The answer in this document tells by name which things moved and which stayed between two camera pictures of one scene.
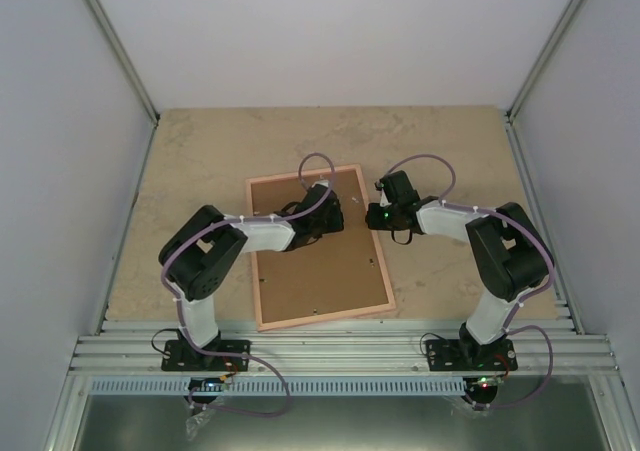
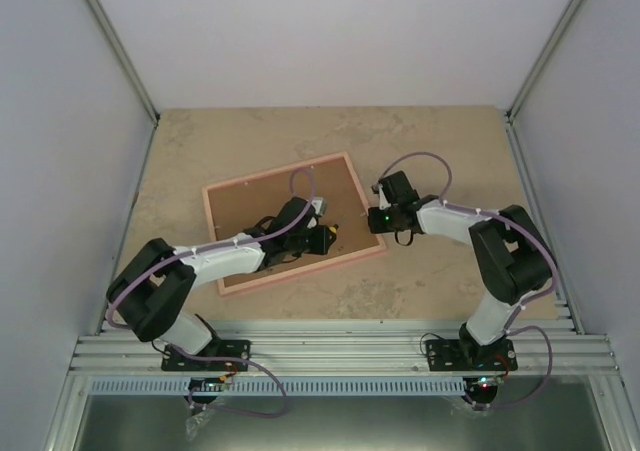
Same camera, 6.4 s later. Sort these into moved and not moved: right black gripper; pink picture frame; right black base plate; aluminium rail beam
Moved: pink picture frame
Not moved: right black base plate; aluminium rail beam; right black gripper
